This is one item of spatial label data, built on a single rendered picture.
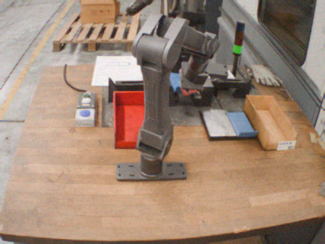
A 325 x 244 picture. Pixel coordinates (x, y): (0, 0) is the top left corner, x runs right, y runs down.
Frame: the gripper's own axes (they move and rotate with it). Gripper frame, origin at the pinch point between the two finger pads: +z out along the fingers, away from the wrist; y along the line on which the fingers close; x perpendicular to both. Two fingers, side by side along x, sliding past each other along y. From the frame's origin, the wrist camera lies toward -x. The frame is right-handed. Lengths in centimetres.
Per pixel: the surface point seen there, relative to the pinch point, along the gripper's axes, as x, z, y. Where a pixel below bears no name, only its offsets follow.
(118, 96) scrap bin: 21.8, 9.9, 1.7
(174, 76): 1.9, 6.9, 9.8
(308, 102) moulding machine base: -62, 10, 7
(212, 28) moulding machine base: -104, 212, 230
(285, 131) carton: -36.4, -2.3, -14.9
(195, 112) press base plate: -5.8, 9.6, -3.3
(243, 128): -19.7, 0.1, -13.2
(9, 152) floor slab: 98, 138, 24
